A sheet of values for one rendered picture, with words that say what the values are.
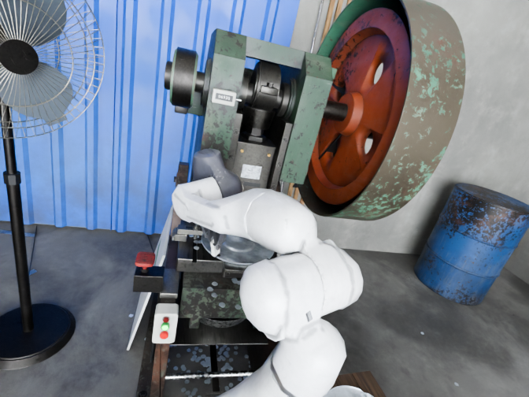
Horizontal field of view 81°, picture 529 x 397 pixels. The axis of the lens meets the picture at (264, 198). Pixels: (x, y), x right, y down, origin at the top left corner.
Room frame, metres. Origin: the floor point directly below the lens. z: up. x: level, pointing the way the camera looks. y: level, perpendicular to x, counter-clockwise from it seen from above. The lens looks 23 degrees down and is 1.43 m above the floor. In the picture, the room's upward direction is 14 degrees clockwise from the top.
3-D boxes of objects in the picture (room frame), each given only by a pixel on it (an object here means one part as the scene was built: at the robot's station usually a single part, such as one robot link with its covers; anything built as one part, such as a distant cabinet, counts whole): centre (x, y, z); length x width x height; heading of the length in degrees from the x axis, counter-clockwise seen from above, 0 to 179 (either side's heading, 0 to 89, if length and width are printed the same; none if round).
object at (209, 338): (1.18, 0.10, 0.31); 0.43 x 0.42 x 0.01; 107
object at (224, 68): (1.31, 0.14, 0.83); 0.79 x 0.43 x 1.34; 17
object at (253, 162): (1.13, 0.08, 1.04); 0.17 x 0.15 x 0.30; 17
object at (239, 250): (1.05, 0.06, 0.78); 0.29 x 0.29 x 0.01
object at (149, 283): (0.86, 0.33, 0.62); 0.10 x 0.06 x 0.20; 107
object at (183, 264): (1.17, 0.10, 0.68); 0.45 x 0.30 x 0.06; 107
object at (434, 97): (1.37, -0.20, 1.33); 1.03 x 0.28 x 0.82; 17
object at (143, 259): (0.85, 0.34, 0.72); 0.07 x 0.06 x 0.08; 17
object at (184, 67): (1.11, 0.34, 1.31); 0.22 x 0.12 x 0.22; 17
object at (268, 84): (1.17, 0.10, 1.27); 0.21 x 0.12 x 0.34; 17
